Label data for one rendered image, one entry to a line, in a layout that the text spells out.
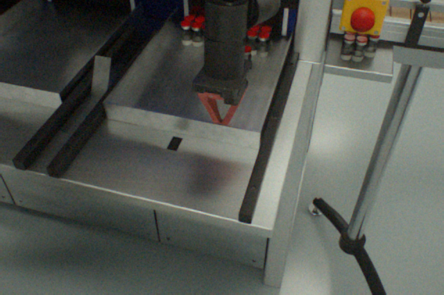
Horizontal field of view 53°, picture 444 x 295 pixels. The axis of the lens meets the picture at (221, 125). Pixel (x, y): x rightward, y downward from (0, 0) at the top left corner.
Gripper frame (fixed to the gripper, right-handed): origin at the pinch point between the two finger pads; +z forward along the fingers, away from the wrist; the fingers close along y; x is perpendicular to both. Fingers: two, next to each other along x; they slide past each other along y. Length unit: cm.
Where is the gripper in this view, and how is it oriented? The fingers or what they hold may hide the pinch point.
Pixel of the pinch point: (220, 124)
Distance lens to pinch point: 68.9
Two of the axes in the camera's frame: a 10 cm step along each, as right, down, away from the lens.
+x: -9.6, -1.8, 2.1
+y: 2.7, -5.2, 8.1
